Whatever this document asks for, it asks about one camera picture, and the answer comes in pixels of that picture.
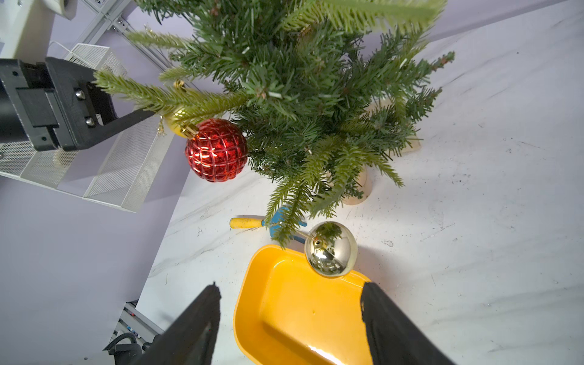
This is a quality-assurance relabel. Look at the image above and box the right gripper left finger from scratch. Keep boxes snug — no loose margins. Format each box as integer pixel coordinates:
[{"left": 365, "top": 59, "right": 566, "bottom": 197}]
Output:
[{"left": 133, "top": 284, "right": 221, "bottom": 365}]

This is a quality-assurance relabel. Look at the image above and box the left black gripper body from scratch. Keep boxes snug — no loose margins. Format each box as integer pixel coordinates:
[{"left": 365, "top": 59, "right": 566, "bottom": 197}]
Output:
[{"left": 1, "top": 57, "right": 116, "bottom": 151}]

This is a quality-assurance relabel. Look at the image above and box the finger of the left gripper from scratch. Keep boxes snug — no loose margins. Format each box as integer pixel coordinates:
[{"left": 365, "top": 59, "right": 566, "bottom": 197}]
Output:
[{"left": 68, "top": 109, "right": 155, "bottom": 151}]

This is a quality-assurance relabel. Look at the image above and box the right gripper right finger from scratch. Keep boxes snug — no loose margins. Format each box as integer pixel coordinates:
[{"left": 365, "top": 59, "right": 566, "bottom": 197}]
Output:
[{"left": 360, "top": 282, "right": 454, "bottom": 365}]

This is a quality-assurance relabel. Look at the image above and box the matte gold ball ornament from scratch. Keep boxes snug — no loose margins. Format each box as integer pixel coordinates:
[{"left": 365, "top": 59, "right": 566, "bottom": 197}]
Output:
[{"left": 161, "top": 108, "right": 199, "bottom": 139}]

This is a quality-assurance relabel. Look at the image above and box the yellow plastic tray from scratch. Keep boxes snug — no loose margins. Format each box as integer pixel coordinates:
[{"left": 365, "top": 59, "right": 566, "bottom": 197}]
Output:
[{"left": 233, "top": 245, "right": 373, "bottom": 364}]

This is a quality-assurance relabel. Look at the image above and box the red glitter ball ornament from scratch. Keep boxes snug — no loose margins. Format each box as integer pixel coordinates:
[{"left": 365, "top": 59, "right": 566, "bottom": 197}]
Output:
[{"left": 185, "top": 119, "right": 248, "bottom": 183}]

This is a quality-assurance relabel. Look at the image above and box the shiny gold ball ornament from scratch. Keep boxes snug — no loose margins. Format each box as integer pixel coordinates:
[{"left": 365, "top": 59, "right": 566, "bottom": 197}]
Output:
[{"left": 304, "top": 221, "right": 358, "bottom": 278}]

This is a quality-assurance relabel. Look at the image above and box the blue yellow toy rake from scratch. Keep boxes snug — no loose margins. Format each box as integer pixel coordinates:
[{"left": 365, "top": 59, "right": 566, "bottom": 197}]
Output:
[{"left": 230, "top": 207, "right": 288, "bottom": 240}]

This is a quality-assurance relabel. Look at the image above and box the small green christmas tree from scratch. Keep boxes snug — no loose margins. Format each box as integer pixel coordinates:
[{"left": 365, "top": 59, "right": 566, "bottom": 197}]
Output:
[{"left": 95, "top": 1, "right": 455, "bottom": 246}]

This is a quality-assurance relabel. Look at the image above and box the white two-tier mesh shelf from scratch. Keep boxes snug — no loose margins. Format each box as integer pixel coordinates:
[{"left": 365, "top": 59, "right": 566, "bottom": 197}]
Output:
[{"left": 1, "top": 44, "right": 173, "bottom": 213}]

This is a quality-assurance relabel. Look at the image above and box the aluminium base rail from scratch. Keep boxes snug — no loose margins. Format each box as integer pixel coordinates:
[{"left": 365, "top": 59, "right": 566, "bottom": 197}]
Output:
[{"left": 110, "top": 302, "right": 164, "bottom": 346}]

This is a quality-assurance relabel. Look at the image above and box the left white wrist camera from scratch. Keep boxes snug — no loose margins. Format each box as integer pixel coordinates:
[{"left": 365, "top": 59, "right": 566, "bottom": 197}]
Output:
[{"left": 0, "top": 0, "right": 78, "bottom": 63}]

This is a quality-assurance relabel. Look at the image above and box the aluminium enclosure frame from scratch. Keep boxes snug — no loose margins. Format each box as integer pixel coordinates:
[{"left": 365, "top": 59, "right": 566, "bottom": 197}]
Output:
[{"left": 75, "top": 1, "right": 193, "bottom": 85}]

